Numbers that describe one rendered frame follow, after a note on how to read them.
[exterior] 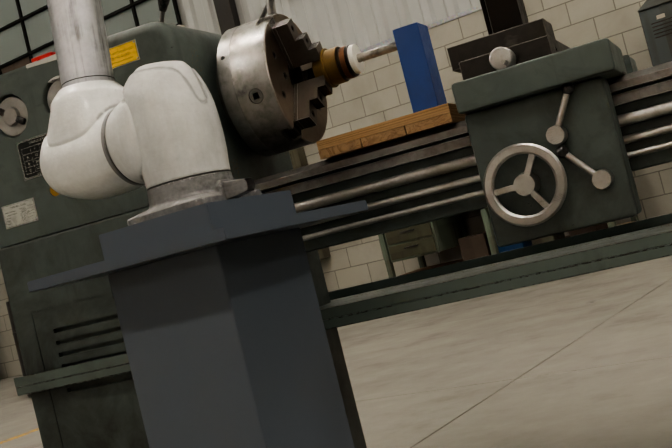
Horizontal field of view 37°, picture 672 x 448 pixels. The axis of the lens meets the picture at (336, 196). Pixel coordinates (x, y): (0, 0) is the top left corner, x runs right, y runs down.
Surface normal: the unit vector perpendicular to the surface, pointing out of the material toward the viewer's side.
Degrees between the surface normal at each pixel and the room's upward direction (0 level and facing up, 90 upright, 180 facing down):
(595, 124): 90
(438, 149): 90
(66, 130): 82
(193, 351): 90
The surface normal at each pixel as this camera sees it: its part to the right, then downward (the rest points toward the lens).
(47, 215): -0.37, 0.05
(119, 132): -0.62, -0.03
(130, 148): -0.58, 0.19
